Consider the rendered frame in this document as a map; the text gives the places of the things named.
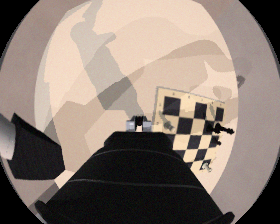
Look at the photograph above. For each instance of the black and cream chessboard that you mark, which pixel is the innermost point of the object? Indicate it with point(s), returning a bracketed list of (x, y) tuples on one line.
[(190, 115)]

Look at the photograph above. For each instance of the black chess piece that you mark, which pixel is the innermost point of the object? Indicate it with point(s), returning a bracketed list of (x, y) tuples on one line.
[(221, 128)]

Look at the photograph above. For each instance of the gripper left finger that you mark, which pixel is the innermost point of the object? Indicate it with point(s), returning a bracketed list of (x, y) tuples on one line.
[(131, 125)]

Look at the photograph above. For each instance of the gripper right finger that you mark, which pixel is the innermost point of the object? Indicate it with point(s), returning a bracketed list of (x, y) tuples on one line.
[(146, 125)]

